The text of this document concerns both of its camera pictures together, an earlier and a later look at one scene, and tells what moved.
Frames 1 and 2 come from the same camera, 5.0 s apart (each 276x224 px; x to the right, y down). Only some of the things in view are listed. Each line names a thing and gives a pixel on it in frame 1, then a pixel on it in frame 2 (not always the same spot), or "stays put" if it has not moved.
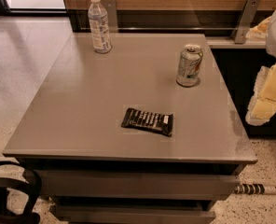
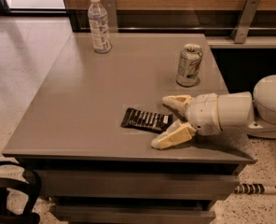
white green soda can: x=189 y=66 stays put
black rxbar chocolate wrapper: x=148 y=120 stays put
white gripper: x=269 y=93 -> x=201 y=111
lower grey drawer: x=134 y=215 stays put
